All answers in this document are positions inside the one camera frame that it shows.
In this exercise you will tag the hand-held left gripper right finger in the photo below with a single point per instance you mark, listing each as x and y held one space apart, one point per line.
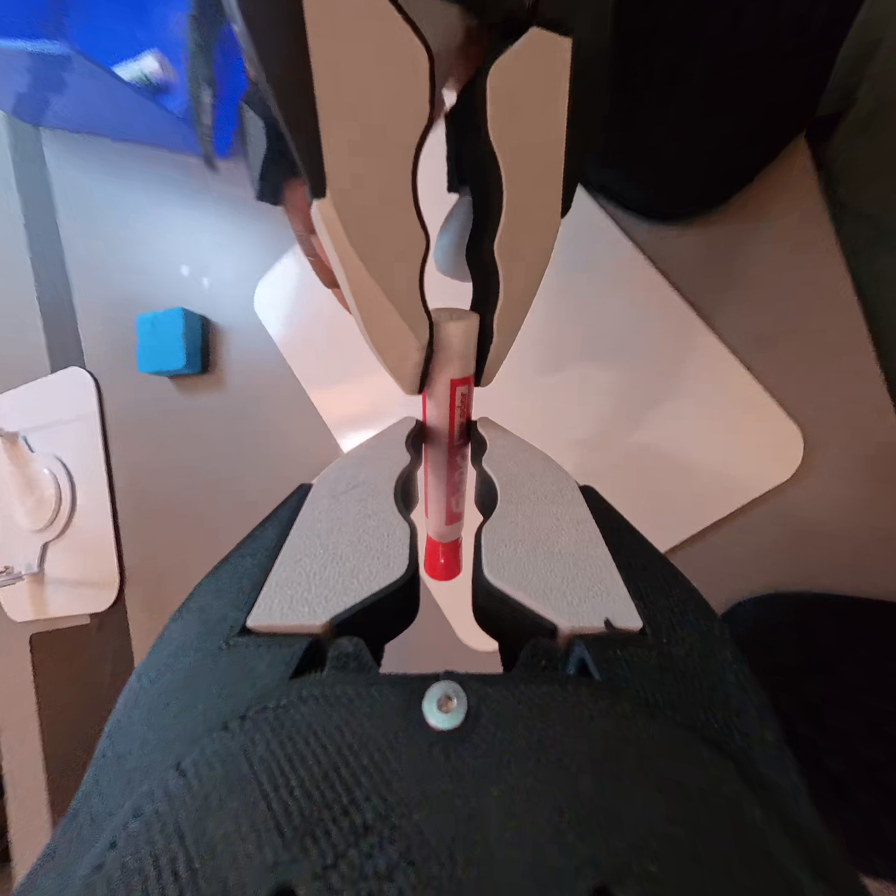
553 546

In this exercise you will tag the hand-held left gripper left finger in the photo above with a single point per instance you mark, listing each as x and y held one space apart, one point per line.
336 546

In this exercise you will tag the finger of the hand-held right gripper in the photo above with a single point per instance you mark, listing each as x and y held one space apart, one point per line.
532 175
371 175

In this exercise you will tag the red dry erase marker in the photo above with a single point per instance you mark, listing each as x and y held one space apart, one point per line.
448 434

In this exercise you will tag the small white whiteboard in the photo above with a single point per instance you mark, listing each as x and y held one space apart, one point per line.
665 420

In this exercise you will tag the blue plastic bin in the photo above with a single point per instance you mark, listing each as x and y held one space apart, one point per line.
70 91

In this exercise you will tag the blue whiteboard eraser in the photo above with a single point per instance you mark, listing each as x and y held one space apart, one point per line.
168 343

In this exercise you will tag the person's right hand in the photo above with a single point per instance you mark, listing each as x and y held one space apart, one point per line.
315 245

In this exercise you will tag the black mesh armrest pad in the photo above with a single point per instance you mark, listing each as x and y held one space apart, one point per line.
826 700
700 105

